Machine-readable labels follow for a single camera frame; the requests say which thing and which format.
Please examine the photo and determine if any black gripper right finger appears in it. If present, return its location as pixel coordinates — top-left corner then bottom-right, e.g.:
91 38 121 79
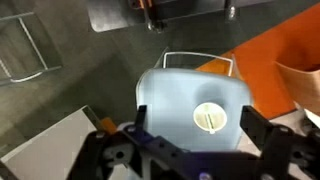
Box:
239 104 320 180

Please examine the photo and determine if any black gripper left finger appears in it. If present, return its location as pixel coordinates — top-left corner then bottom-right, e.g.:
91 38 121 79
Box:
66 104 188 180

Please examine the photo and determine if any cream white bowl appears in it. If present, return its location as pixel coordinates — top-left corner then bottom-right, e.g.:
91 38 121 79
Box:
192 102 228 135

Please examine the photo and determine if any small orange block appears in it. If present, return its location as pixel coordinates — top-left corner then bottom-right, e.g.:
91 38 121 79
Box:
99 117 118 135

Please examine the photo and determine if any brown paper bag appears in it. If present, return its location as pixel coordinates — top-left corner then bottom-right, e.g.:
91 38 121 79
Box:
273 60 320 116

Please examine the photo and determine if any orange floor mat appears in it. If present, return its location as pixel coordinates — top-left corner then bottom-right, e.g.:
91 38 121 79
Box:
196 1 320 120

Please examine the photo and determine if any white flat board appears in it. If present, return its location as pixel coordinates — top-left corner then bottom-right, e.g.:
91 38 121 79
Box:
0 105 111 180

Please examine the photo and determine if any grey metal plate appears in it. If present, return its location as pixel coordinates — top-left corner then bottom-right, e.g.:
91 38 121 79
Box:
85 0 151 33

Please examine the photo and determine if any metal wire rack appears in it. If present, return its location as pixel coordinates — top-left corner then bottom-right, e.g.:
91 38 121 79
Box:
0 11 64 88

